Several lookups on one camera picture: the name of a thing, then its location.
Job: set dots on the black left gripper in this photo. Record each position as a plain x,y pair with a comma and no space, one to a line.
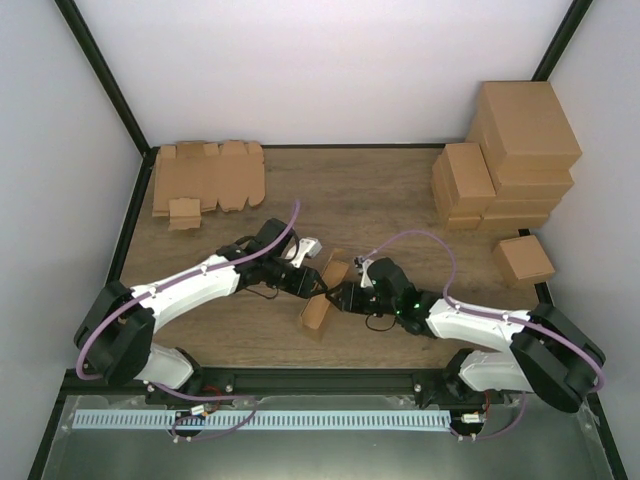
305,282

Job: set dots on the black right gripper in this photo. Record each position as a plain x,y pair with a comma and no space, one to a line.
348,301

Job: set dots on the brown cardboard box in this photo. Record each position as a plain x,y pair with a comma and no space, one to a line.
312,319

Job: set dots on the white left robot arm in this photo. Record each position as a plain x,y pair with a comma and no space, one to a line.
116,337

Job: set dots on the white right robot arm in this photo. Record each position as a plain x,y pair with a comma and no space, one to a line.
539,351

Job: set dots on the medium folded cardboard box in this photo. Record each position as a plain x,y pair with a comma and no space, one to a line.
461,181

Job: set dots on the small single cardboard box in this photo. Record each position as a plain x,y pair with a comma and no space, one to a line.
522,261

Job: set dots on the large top cardboard box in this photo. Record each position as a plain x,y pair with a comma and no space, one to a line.
521,126

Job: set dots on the stack of flat cardboard blanks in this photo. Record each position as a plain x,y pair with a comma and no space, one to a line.
228,175

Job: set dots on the small loose cardboard flap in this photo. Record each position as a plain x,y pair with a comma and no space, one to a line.
184,214

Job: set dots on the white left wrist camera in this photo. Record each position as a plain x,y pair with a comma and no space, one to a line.
305,248

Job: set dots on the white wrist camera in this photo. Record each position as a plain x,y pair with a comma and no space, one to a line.
362,265
305,248

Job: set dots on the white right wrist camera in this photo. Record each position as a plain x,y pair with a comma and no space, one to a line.
362,265

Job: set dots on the light blue slotted cable duct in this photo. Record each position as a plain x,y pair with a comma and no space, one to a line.
398,420

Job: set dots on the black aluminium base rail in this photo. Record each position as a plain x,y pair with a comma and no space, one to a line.
423,386

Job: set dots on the black frame post left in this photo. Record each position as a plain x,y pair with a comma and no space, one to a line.
91,50

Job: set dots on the black frame post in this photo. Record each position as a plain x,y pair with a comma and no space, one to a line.
91,50
566,30

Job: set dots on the black frame post right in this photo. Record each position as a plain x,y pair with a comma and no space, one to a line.
566,30

